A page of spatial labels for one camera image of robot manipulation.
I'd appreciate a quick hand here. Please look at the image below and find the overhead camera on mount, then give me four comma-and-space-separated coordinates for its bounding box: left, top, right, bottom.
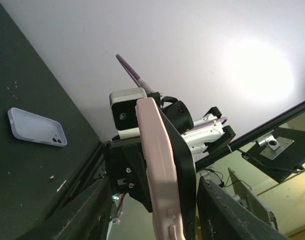
254, 133, 295, 161

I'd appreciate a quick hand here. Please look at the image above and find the lavender phone case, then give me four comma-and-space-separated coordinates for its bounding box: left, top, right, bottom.
7, 107, 68, 147

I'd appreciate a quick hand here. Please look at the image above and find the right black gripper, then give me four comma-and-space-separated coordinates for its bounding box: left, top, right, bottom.
103, 138, 153, 213

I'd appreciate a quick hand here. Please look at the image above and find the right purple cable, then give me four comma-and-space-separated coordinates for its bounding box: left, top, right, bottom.
115, 53, 153, 95

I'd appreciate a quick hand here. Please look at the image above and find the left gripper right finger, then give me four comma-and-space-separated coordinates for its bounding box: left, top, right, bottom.
196, 177, 288, 240

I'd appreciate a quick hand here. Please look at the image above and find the black phone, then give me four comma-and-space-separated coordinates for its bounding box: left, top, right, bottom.
157, 96, 196, 240

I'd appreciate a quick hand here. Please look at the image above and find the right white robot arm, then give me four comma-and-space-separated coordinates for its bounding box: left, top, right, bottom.
104, 97, 236, 213

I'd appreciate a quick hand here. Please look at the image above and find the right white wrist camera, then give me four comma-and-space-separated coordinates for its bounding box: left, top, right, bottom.
109, 87, 147, 139

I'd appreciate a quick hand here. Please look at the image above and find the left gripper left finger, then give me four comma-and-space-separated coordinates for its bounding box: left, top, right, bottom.
18, 177, 113, 240

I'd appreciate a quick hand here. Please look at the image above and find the pink phone case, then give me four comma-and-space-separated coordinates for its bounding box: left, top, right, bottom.
135, 98, 185, 240

